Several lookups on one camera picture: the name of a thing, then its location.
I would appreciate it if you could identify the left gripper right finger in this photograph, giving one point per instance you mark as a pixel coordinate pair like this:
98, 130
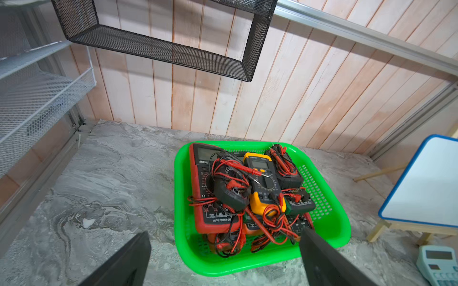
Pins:
324, 266

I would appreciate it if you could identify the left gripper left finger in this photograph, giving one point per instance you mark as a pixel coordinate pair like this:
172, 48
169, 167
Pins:
127, 267

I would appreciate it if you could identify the yellow multimeter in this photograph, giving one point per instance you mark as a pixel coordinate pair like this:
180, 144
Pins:
265, 187

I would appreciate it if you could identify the large red multimeter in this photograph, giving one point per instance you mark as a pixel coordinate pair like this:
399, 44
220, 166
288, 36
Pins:
210, 216

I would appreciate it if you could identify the small black multimeter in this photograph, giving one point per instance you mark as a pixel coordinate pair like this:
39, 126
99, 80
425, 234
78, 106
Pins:
229, 195

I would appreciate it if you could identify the black multimeter with red leads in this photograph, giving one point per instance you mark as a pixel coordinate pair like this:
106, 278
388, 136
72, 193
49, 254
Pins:
287, 172

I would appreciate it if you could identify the green plastic basket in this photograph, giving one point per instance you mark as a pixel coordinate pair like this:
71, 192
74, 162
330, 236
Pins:
329, 219

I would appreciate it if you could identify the light blue calculator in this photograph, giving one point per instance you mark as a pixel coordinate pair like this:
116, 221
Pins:
438, 265

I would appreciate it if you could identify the blue framed whiteboard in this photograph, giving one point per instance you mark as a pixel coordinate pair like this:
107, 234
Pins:
427, 190

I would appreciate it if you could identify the white wire shelf rack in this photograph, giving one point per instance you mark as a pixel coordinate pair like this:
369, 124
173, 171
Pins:
32, 100

